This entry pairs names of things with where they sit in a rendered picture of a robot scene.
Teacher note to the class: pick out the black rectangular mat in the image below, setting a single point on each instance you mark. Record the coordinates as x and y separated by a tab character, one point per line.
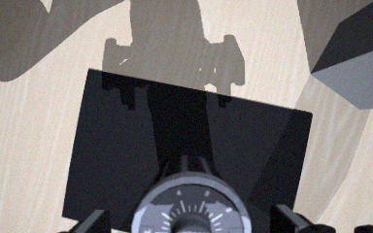
127	127

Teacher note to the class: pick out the white rectangular block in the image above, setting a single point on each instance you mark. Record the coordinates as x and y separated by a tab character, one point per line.
346	64

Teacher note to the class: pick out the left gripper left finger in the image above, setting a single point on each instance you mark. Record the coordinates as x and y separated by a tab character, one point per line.
98	222

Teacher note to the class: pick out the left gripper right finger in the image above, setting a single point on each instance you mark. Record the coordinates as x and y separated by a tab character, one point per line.
284	220

